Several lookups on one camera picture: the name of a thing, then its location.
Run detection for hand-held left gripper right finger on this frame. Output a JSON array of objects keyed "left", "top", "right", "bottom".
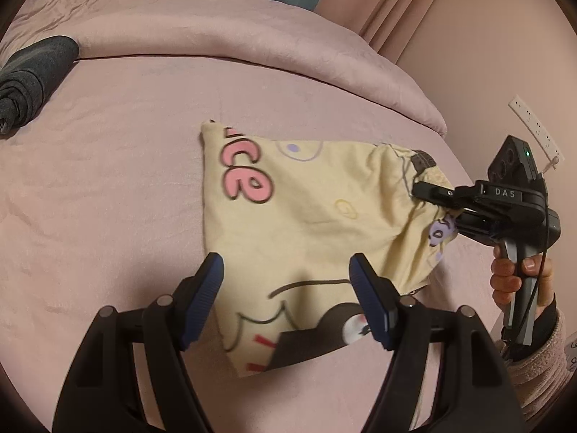
[{"left": 349, "top": 253, "right": 526, "bottom": 433}]

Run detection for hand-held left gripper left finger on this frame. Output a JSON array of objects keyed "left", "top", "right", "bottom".
[{"left": 52, "top": 253, "right": 225, "bottom": 433}]

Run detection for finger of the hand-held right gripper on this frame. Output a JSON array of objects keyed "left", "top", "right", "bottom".
[
  {"left": 452, "top": 213, "right": 497, "bottom": 246},
  {"left": 412, "top": 180, "right": 479, "bottom": 211}
]

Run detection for yellow cartoon print pants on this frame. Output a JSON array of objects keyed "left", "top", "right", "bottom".
[{"left": 199, "top": 119, "right": 461, "bottom": 378}]

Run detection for person's right hand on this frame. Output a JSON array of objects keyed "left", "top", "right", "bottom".
[{"left": 489, "top": 254, "right": 556, "bottom": 313}]

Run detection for bed with pink sheet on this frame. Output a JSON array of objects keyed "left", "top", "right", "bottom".
[{"left": 0, "top": 56, "right": 508, "bottom": 433}]

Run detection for pink curtain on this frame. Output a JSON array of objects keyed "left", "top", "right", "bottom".
[{"left": 316, "top": 0, "right": 457, "bottom": 65}]

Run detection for pink duvet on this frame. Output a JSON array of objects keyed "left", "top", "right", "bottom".
[{"left": 0, "top": 0, "right": 448, "bottom": 138}]

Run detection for folded dark denim jeans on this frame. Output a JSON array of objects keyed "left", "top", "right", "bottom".
[{"left": 0, "top": 35, "right": 80, "bottom": 136}]

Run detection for white power cable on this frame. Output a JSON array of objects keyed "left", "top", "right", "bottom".
[{"left": 538, "top": 156, "right": 565, "bottom": 178}]

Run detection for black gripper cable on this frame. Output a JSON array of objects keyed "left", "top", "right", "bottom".
[{"left": 532, "top": 205, "right": 551, "bottom": 310}]

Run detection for white wall power strip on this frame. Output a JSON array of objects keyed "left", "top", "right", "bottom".
[{"left": 508, "top": 95, "right": 565, "bottom": 167}]

